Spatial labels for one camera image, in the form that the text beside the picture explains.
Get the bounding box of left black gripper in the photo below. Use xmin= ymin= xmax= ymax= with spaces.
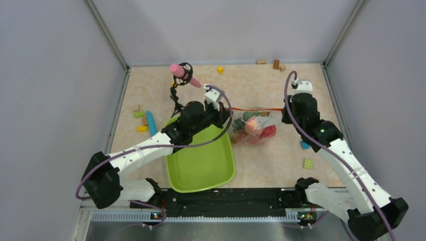
xmin=190 ymin=99 xmax=232 ymax=135

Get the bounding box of red tomato with stem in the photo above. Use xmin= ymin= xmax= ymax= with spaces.
xmin=260 ymin=125 xmax=276 ymax=139

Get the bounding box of pink peach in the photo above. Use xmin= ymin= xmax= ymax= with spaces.
xmin=245 ymin=117 xmax=263 ymax=136

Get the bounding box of clear zip top bag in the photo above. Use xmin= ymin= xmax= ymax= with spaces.
xmin=228 ymin=107 xmax=282 ymax=146

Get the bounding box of green plastic tray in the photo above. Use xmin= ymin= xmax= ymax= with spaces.
xmin=165 ymin=133 xmax=236 ymax=193

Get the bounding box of black grape bunch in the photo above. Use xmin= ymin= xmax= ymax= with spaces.
xmin=232 ymin=118 xmax=246 ymax=133

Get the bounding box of green orange mango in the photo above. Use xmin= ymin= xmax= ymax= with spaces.
xmin=243 ymin=111 xmax=269 ymax=122

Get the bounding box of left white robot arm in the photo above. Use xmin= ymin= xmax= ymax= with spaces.
xmin=76 ymin=101 xmax=233 ymax=209

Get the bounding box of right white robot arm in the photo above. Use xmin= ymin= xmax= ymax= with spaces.
xmin=282 ymin=78 xmax=408 ymax=240

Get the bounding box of blue block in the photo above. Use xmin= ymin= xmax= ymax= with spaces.
xmin=300 ymin=141 xmax=310 ymax=150

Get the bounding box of brown wooden block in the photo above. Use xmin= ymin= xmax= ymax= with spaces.
xmin=272 ymin=59 xmax=280 ymax=70

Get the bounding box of pink toy microphone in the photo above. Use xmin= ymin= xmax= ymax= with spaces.
xmin=169 ymin=62 xmax=202 ymax=88

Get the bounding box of light green lego brick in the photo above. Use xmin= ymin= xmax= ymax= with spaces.
xmin=302 ymin=159 xmax=314 ymax=170

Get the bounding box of tan wooden block left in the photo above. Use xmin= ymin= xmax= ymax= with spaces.
xmin=141 ymin=116 xmax=148 ymax=126

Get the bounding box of green cylinder block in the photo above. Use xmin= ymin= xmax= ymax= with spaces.
xmin=133 ymin=111 xmax=145 ymax=118

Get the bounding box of yellow rectangular block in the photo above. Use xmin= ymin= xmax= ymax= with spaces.
xmin=136 ymin=126 xmax=148 ymax=132

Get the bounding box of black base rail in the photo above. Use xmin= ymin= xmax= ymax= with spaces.
xmin=148 ymin=188 xmax=312 ymax=218

